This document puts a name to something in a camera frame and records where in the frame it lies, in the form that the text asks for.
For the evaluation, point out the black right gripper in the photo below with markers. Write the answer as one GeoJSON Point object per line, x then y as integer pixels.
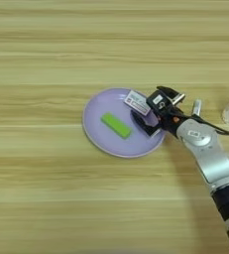
{"type": "Point", "coordinates": [170, 119]}

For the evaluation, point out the white pink card box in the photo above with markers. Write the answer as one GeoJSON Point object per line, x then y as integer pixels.
{"type": "Point", "coordinates": [136, 101]}

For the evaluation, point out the green rectangular block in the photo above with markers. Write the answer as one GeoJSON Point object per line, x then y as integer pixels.
{"type": "Point", "coordinates": [116, 125]}

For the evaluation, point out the lavender round plate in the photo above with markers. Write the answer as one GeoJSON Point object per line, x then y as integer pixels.
{"type": "Point", "coordinates": [99, 132]}

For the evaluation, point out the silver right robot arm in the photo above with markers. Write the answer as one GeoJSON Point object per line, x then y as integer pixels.
{"type": "Point", "coordinates": [215, 158]}

